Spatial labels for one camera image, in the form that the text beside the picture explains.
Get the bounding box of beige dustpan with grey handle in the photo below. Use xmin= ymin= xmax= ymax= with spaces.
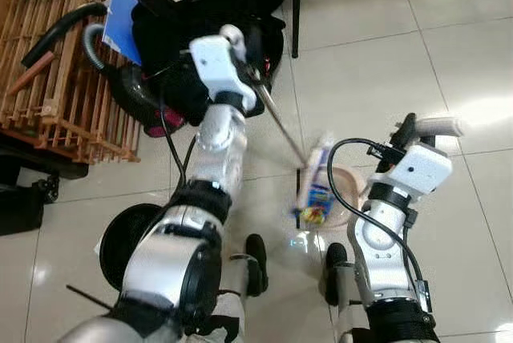
xmin=324 ymin=115 xmax=466 ymax=230

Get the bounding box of grey ribbed vacuum hose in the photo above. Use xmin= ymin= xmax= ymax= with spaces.
xmin=82 ymin=23 xmax=111 ymax=72

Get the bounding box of black fabric bag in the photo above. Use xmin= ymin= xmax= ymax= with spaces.
xmin=131 ymin=0 xmax=288 ymax=123

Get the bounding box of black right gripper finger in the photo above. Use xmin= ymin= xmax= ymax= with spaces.
xmin=396 ymin=112 xmax=419 ymax=148

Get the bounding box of robot left leg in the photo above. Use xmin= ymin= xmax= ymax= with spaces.
xmin=183 ymin=233 xmax=270 ymax=343

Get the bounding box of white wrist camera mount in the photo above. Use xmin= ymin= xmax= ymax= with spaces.
xmin=189 ymin=32 xmax=259 ymax=111
xmin=377 ymin=143 xmax=454 ymax=201

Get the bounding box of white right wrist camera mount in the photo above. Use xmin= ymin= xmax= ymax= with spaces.
xmin=377 ymin=143 xmax=454 ymax=201

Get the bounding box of robot leg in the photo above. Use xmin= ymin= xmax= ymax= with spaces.
xmin=183 ymin=233 xmax=270 ymax=343
xmin=324 ymin=242 xmax=355 ymax=343

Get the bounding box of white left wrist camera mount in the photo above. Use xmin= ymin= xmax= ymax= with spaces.
xmin=189 ymin=32 xmax=259 ymax=111

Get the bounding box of blue paper sheet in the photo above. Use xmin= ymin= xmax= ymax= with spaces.
xmin=102 ymin=0 xmax=145 ymax=66

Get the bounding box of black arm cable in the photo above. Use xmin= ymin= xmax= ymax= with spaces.
xmin=326 ymin=138 xmax=429 ymax=305
xmin=154 ymin=61 xmax=200 ymax=193

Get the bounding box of wooden slatted rack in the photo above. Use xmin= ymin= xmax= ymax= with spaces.
xmin=0 ymin=0 xmax=143 ymax=166

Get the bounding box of robot right leg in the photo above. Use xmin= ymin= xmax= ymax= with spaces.
xmin=324 ymin=242 xmax=355 ymax=343

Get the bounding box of thin black stick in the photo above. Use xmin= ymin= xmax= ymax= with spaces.
xmin=65 ymin=283 xmax=115 ymax=313

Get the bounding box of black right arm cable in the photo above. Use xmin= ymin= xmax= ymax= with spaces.
xmin=326 ymin=138 xmax=429 ymax=305

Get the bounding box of broom with metal handle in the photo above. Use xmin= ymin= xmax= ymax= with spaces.
xmin=220 ymin=24 xmax=339 ymax=228

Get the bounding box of black vacuum tube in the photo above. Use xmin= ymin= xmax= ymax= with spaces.
xmin=21 ymin=2 xmax=110 ymax=69

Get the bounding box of black furniture base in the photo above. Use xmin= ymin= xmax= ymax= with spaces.
xmin=0 ymin=133 xmax=91 ymax=237

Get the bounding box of black round disc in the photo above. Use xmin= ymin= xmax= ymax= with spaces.
xmin=97 ymin=202 xmax=166 ymax=293

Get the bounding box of thin black metal pole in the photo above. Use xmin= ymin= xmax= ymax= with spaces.
xmin=291 ymin=0 xmax=303 ymax=59

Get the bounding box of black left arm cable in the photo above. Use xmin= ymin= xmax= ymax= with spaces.
xmin=154 ymin=61 xmax=200 ymax=193

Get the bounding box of black red vacuum cleaner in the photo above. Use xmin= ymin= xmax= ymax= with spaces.
xmin=119 ymin=63 xmax=187 ymax=138

